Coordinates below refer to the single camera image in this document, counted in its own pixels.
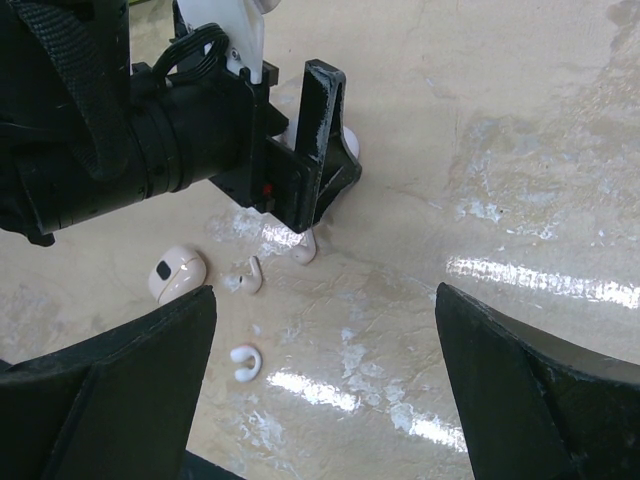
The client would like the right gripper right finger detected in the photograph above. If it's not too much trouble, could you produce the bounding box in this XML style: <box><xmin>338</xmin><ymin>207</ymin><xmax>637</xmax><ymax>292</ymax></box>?
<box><xmin>435</xmin><ymin>283</ymin><xmax>639</xmax><ymax>479</ymax></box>

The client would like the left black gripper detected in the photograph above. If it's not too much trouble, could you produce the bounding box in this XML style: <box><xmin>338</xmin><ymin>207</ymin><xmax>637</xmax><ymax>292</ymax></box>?
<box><xmin>129</xmin><ymin>59</ymin><xmax>362</xmax><ymax>233</ymax></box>

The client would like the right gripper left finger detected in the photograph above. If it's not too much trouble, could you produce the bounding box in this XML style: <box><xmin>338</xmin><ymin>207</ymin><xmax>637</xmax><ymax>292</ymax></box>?
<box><xmin>1</xmin><ymin>286</ymin><xmax>217</xmax><ymax>479</ymax></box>

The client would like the white oval charging case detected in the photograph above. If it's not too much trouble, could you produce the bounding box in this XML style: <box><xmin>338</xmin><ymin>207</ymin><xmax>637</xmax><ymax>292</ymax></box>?
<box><xmin>274</xmin><ymin>122</ymin><xmax>360</xmax><ymax>160</ymax></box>

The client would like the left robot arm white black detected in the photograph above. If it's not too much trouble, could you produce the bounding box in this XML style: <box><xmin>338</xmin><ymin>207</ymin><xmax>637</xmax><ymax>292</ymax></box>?
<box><xmin>1</xmin><ymin>1</ymin><xmax>362</xmax><ymax>247</ymax></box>

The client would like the beige small charging case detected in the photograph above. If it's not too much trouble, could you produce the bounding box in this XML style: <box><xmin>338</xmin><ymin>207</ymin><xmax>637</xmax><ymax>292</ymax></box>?
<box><xmin>148</xmin><ymin>245</ymin><xmax>207</xmax><ymax>305</ymax></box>

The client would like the beige stem earbud right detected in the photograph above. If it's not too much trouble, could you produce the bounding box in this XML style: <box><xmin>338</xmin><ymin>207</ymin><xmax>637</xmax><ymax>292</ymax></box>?
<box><xmin>290</xmin><ymin>229</ymin><xmax>317</xmax><ymax>265</ymax></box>

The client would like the beige stem earbud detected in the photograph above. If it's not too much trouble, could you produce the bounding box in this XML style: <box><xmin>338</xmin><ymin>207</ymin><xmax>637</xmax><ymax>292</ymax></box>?
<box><xmin>290</xmin><ymin>229</ymin><xmax>317</xmax><ymax>265</ymax></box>
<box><xmin>223</xmin><ymin>256</ymin><xmax>263</xmax><ymax>295</ymax></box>

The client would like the white clip earbud right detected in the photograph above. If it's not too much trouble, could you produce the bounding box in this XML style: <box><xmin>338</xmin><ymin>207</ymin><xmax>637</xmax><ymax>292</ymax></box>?
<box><xmin>230</xmin><ymin>345</ymin><xmax>263</xmax><ymax>383</ymax></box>

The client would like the beige stem earbud left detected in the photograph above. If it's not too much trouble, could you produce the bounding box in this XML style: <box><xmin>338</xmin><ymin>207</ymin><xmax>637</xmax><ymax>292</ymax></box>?
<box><xmin>223</xmin><ymin>256</ymin><xmax>263</xmax><ymax>295</ymax></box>

